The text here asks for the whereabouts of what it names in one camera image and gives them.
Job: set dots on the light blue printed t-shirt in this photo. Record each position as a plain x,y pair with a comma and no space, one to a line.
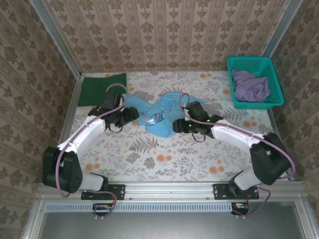
162,104

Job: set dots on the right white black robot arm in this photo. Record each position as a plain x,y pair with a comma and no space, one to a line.
234,134

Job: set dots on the folded dark green t-shirt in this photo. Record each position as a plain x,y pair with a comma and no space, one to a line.
92,92

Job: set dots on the crumpled purple t-shirt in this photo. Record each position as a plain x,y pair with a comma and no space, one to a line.
249,87

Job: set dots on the teal plastic basket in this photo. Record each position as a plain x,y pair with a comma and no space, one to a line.
249,64

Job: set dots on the black connector board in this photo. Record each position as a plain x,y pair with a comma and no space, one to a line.
240,206
102,207

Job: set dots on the grey metal panel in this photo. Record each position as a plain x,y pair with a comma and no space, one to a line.
162,226

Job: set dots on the aluminium table side rail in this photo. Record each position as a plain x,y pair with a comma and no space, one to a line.
72,104
272,119

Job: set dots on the wide aluminium base rail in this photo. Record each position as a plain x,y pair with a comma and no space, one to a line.
169,190

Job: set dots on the aluminium frame post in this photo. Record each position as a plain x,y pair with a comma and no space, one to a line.
54,37
284,27

